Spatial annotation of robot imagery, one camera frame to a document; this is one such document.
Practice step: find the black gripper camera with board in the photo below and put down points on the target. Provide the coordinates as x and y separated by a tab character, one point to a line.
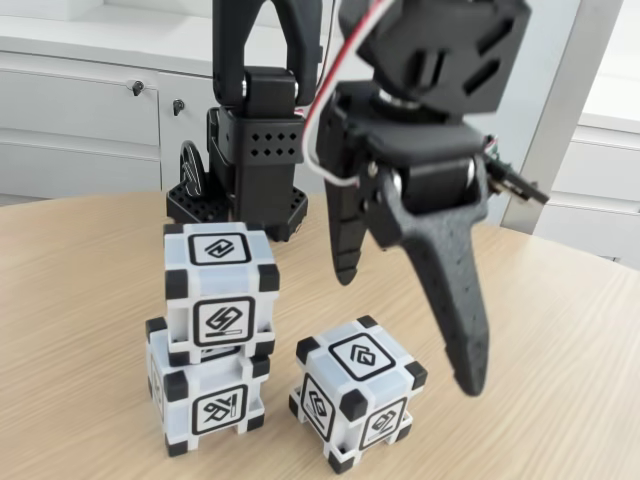
520	185

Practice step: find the black round disc with logo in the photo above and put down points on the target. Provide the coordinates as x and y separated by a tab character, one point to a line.
192	170

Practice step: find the wide white drawer cabinet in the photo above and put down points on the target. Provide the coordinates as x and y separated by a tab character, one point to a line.
75	115

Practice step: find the grey metal post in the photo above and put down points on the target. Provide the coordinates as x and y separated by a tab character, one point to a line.
565	115

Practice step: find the white cube lightning print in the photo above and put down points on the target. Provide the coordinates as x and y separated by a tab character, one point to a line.
220	320

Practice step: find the black cabinet key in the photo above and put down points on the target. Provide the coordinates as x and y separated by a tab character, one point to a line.
137	87
178	106

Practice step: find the white cube crossed tools print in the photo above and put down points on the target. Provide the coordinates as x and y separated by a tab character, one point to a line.
220	407

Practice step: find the white cube nested houses print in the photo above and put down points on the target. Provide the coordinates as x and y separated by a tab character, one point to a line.
360	355

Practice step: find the narrow white drawer cabinet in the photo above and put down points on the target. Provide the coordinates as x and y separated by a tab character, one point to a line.
600	170

